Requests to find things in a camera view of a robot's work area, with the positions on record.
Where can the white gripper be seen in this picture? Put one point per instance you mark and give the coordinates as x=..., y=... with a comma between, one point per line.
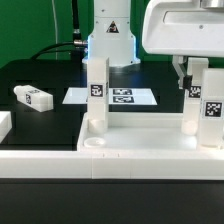
x=183, y=28

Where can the white desk tabletop tray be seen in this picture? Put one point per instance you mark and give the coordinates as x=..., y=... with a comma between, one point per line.
x=144, y=131

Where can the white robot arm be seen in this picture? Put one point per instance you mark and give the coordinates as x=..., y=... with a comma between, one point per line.
x=111, y=36

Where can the white front fence bar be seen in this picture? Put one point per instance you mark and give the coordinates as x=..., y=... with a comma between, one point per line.
x=195, y=165

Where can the fiducial marker sheet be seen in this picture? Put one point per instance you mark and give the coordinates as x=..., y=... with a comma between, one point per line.
x=117, y=96

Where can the white left fence block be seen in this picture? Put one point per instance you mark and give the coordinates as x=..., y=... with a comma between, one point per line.
x=5, y=124

